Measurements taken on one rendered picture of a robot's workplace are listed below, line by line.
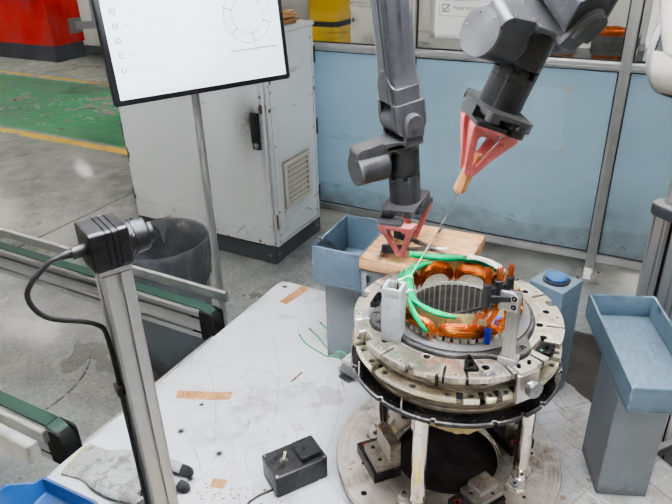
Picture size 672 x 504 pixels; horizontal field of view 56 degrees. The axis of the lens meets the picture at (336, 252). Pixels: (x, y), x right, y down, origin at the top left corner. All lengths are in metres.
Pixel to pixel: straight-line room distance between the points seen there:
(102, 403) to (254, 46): 1.52
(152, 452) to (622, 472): 0.76
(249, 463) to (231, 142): 2.30
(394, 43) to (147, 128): 2.71
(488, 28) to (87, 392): 2.30
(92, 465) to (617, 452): 0.89
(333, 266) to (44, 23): 3.47
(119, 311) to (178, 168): 2.97
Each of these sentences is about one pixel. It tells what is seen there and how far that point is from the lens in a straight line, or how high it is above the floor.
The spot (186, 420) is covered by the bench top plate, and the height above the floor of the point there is 0.78.
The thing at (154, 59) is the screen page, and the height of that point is 1.34.
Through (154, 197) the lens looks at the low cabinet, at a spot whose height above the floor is 0.25.
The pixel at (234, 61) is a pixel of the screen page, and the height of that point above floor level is 1.30.
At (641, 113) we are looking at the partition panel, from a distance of 3.16.
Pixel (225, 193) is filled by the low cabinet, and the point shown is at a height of 0.37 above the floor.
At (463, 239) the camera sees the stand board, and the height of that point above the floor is 1.06.
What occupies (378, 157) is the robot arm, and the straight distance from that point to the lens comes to 1.10.
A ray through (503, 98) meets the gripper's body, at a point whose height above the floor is 1.44.
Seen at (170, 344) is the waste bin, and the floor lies 0.16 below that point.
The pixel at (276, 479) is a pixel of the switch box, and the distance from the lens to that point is 1.12.
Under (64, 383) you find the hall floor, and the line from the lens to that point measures 2.86.
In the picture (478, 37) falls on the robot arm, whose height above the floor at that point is 1.52.
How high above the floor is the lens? 1.64
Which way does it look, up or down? 28 degrees down
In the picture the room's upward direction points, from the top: 2 degrees counter-clockwise
